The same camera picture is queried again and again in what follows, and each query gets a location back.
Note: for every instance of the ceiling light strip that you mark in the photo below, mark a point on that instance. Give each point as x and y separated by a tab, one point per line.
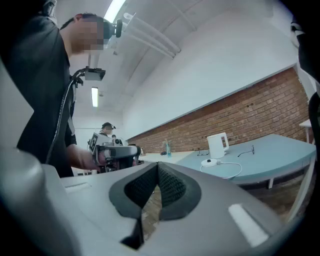
94	97
113	10

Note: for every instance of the white electric kettle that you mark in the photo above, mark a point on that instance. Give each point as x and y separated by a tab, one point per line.
216	146

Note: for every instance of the black framed eyeglasses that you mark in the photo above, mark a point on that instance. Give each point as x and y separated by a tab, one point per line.
252	149
203	153

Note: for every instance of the black head-mounted camera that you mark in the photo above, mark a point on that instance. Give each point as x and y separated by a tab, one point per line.
117	28

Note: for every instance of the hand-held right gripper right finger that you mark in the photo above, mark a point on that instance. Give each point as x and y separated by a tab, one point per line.
212	225

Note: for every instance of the white ceiling pipe bundle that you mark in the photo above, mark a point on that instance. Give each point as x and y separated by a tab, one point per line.
150	37

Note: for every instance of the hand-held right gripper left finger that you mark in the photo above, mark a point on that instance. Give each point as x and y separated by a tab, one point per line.
100	200

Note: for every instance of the person's left forearm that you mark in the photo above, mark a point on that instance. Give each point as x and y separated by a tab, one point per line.
80	157

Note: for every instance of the white table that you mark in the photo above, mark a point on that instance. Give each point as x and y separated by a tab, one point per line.
306	123
155	158

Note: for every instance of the person's torso in black shirt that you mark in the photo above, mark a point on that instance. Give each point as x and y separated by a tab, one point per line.
37	87

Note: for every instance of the black and white jacket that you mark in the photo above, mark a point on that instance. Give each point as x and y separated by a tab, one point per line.
308	42

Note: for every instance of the clear bottle with blue liquid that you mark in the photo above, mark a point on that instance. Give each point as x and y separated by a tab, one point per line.
168	151

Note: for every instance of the person's head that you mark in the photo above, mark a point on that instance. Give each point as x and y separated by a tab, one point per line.
82	35

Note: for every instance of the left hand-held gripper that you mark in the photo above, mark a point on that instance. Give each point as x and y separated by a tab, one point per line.
96	142

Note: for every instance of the white round kettle base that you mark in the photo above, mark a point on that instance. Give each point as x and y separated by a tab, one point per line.
210	163

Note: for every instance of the pink and navy cloth bundle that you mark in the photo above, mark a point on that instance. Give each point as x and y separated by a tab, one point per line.
163	153

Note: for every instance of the black monitor mount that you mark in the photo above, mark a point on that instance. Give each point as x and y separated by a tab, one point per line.
77	77

